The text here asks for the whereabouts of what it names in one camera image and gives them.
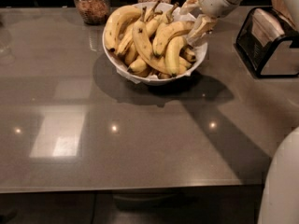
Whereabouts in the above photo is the long central yellow banana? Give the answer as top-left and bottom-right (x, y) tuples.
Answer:
(133, 7), (167, 74)

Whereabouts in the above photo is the black wire napkin holder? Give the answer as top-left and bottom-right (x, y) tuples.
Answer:
(235, 7), (299, 78)

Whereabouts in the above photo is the glass jar brown cereal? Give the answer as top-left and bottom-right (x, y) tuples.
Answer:
(74, 0), (110, 25)

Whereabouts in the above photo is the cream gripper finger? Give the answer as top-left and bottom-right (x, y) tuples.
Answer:
(179, 0), (201, 15)
(187, 14), (218, 42)

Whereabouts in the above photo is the small bottom left banana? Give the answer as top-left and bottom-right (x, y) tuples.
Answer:
(127, 56), (148, 74)

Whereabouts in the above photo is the small right spotted banana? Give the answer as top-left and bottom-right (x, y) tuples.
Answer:
(180, 48), (196, 63)

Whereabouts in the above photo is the left curved yellow banana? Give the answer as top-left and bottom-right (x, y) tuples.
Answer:
(103, 6), (141, 51)

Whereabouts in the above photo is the white bowl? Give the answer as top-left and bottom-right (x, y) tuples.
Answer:
(102, 2), (207, 86)

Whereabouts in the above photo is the short upright yellow banana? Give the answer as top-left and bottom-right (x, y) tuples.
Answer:
(164, 36), (187, 77)

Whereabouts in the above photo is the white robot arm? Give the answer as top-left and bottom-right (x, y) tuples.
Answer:
(181, 0), (299, 224)

